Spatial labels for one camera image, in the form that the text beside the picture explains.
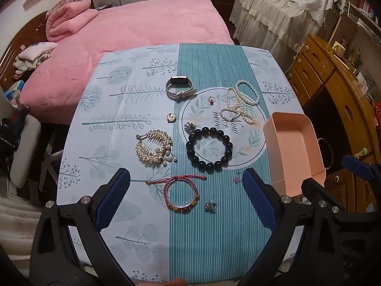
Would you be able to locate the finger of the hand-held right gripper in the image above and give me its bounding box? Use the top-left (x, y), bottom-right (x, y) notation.
top-left (301, 178), bottom-right (381, 233)
top-left (342, 154), bottom-right (381, 182)

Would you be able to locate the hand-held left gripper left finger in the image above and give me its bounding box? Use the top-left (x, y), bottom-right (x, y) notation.
top-left (30, 168), bottom-right (140, 286)

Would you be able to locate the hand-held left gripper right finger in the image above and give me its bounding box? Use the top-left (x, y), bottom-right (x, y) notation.
top-left (238, 168), bottom-right (343, 286)

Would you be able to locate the pink rectangular box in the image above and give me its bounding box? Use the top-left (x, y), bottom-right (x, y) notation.
top-left (262, 112), bottom-right (326, 199)

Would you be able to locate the gold leaf brooch with pearls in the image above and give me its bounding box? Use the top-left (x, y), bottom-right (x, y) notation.
top-left (135, 129), bottom-right (179, 167)

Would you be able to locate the black bead bracelet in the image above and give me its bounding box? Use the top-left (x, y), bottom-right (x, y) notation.
top-left (185, 127), bottom-right (233, 173)

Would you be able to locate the pearl necklace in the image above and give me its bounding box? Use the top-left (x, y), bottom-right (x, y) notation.
top-left (220, 79), bottom-right (260, 125)

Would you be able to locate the white smart watch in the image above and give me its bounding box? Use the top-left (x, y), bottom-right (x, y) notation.
top-left (165, 76), bottom-right (197, 100)

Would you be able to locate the wooden desk with drawers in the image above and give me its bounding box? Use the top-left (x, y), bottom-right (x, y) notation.
top-left (284, 33), bottom-right (381, 213)

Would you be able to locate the white chair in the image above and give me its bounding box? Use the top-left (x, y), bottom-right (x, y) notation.
top-left (0, 115), bottom-right (64, 206)

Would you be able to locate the black bag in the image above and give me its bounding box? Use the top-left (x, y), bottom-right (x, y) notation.
top-left (0, 107), bottom-right (30, 164)

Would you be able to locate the leaf print tablecloth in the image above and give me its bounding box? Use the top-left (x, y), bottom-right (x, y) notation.
top-left (56, 43), bottom-right (325, 286)

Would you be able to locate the blue tissue pack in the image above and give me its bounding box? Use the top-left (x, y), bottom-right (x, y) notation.
top-left (4, 80), bottom-right (24, 100)

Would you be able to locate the pile of clothes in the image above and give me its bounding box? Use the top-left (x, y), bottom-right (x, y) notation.
top-left (13, 56), bottom-right (39, 79)

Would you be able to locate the row of books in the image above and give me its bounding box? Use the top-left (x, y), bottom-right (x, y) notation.
top-left (347, 0), bottom-right (381, 24)

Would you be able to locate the floral pillow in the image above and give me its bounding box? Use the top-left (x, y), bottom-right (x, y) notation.
top-left (18, 42), bottom-right (58, 61)

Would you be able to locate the pink bed blanket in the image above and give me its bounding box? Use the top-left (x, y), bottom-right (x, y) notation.
top-left (19, 0), bottom-right (236, 124)

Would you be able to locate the wooden headboard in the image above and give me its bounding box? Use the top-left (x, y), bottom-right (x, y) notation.
top-left (0, 10), bottom-right (50, 91)

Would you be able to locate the folded pink quilt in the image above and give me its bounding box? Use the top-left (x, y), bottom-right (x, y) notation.
top-left (45, 0), bottom-right (99, 43)

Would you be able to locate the red braided bracelet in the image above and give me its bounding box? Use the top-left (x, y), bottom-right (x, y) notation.
top-left (145, 175), bottom-right (207, 215)

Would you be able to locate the white cable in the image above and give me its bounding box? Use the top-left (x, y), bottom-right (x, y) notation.
top-left (285, 44), bottom-right (308, 72)

